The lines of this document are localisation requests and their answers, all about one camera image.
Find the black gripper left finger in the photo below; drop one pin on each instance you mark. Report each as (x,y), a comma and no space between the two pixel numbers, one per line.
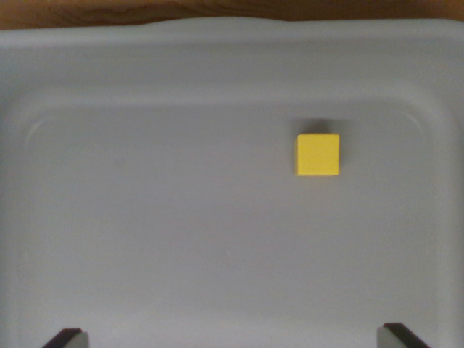
(69,339)

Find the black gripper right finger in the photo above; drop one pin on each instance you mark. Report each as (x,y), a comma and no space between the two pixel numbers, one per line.
(397,337)

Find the yellow wooden cube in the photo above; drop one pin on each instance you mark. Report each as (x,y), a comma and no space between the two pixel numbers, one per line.
(318,154)

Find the white plastic tray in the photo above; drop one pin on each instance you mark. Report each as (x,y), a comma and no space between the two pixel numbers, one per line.
(181,217)

